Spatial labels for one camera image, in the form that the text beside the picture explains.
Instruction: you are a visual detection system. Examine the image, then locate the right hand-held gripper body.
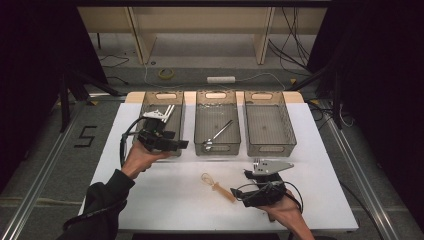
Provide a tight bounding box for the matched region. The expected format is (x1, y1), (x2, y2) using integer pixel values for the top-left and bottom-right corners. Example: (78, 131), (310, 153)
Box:
(243, 158), (295, 208)

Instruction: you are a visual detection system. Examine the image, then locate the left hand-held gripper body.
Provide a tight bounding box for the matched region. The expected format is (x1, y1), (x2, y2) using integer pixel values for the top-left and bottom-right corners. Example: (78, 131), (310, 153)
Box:
(137, 109), (169, 152)

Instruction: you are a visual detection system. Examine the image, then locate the grey transparent plastic bin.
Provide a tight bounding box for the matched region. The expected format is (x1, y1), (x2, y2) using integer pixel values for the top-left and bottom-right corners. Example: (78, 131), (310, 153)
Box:
(132, 90), (186, 157)
(243, 90), (298, 158)
(193, 90), (242, 157)

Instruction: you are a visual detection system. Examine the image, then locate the small wooden-handled whisk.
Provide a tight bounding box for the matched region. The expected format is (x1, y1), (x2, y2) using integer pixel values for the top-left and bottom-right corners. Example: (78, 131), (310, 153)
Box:
(200, 172), (237, 203)

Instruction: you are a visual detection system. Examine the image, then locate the metal spoon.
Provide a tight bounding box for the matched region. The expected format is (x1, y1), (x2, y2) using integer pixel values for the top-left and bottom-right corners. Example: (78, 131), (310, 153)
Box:
(202, 119), (235, 151)

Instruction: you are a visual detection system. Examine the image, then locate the person's left hand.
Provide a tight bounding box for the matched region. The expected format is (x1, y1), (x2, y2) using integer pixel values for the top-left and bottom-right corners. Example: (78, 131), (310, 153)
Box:
(121, 141), (174, 181)

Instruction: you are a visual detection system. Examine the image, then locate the person's right hand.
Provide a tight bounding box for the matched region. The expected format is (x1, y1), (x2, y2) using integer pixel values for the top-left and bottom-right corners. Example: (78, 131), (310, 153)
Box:
(257, 191), (306, 229)

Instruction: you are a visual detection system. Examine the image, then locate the white table mat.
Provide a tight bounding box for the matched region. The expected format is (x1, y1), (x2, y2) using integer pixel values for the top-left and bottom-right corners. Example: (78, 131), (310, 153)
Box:
(78, 101), (360, 233)

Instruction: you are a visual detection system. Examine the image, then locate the yellow tape roll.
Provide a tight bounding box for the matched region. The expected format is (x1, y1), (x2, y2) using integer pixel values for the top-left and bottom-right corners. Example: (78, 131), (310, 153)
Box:
(158, 68), (176, 80)

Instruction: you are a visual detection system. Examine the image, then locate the white power strip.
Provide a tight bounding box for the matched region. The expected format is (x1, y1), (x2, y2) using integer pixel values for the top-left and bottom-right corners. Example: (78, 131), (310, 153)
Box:
(206, 75), (237, 85)

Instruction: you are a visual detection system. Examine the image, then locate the black metal stand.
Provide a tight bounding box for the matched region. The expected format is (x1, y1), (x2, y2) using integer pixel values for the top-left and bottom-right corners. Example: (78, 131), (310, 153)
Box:
(58, 66), (123, 133)
(287, 63), (344, 130)

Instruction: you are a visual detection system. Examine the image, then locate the beige wooden desk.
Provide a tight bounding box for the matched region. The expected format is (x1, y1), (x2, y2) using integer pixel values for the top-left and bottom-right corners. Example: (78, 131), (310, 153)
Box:
(75, 6), (328, 66)

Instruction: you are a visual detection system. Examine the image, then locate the black curtain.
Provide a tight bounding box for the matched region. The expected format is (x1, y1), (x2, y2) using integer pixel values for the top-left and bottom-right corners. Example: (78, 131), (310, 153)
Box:
(306, 0), (424, 231)
(0, 0), (108, 194)

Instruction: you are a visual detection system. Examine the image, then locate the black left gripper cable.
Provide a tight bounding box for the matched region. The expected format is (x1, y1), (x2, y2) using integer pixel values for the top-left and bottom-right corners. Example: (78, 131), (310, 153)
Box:
(119, 116), (148, 168)

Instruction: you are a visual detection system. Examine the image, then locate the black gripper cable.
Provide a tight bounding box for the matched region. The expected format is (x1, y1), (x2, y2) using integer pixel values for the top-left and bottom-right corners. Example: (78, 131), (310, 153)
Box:
(119, 116), (148, 168)
(238, 179), (305, 214)

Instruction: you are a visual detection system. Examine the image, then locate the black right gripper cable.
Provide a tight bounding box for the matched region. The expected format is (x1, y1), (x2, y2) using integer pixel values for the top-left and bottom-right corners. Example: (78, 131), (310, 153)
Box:
(238, 179), (305, 214)

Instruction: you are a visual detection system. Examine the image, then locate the short aluminium rail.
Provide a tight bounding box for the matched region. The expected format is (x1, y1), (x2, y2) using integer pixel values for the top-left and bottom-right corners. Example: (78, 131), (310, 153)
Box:
(87, 93), (128, 101)

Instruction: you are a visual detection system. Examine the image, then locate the thin black floor cable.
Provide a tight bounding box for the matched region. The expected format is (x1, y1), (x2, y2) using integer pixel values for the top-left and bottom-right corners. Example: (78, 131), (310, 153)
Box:
(98, 54), (130, 86)

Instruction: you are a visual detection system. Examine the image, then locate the long aluminium rail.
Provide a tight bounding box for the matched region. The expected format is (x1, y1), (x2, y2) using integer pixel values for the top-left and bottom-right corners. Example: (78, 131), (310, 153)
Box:
(318, 99), (401, 240)
(0, 99), (88, 240)

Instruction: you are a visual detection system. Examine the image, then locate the thick black floor cable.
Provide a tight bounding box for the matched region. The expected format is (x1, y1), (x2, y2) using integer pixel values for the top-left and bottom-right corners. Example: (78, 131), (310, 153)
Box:
(339, 180), (386, 240)

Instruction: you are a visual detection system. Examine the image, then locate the black cable bundle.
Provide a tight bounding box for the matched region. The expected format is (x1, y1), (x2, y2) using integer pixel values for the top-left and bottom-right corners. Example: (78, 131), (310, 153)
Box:
(268, 7), (311, 73)

